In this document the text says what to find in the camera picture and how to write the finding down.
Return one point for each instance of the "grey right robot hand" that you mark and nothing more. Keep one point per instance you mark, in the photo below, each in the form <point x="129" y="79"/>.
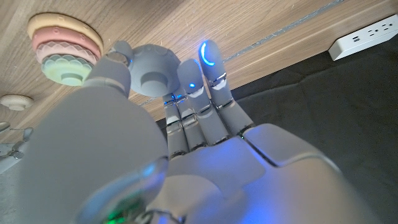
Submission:
<point x="27" y="132"/>

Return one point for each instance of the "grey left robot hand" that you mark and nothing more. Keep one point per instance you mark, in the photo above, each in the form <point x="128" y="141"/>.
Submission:
<point x="217" y="174"/>

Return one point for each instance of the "black backdrop curtain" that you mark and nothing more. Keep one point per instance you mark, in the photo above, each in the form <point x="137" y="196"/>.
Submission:
<point x="342" y="124"/>

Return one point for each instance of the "white power strip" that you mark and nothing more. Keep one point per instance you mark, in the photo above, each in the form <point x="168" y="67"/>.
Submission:
<point x="363" y="37"/>

